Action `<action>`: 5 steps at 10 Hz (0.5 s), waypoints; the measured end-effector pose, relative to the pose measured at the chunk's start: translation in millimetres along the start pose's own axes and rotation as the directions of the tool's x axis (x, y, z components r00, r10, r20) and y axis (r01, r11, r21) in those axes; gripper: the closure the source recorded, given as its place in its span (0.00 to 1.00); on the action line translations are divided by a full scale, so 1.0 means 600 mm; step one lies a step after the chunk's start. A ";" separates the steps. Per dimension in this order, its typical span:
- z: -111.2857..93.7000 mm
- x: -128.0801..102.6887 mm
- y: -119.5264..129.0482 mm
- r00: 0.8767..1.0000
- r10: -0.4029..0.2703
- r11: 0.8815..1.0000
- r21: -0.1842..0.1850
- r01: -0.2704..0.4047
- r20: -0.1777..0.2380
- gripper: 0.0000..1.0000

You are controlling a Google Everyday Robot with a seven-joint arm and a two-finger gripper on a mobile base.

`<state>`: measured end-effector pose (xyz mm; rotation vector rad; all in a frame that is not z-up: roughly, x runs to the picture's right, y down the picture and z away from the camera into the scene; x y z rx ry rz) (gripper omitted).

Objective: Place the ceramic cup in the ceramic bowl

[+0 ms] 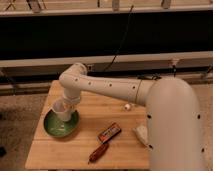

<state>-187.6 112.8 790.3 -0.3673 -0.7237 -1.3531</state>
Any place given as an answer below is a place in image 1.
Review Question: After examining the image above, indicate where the brown wooden handle tool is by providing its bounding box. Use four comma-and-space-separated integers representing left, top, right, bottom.
89, 143, 109, 163

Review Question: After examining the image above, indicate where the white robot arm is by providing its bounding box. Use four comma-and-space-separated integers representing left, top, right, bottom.
59, 63, 207, 171

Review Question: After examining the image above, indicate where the wooden table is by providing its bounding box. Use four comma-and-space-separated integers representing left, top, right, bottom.
24, 79, 151, 171

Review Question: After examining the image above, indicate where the orange candy bar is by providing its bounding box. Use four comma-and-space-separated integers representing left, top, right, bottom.
98, 123, 122, 143

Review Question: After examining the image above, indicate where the white crumpled cloth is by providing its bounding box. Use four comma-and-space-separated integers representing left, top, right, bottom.
133, 125, 148, 146

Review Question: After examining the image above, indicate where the white ceramic cup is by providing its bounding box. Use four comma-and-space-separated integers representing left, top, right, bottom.
52, 99, 74, 122

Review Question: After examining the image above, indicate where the small white round object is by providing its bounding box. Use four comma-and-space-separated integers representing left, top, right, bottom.
124, 103, 131, 111

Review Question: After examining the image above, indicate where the black cable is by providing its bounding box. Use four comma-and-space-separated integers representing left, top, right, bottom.
101, 3, 136, 73

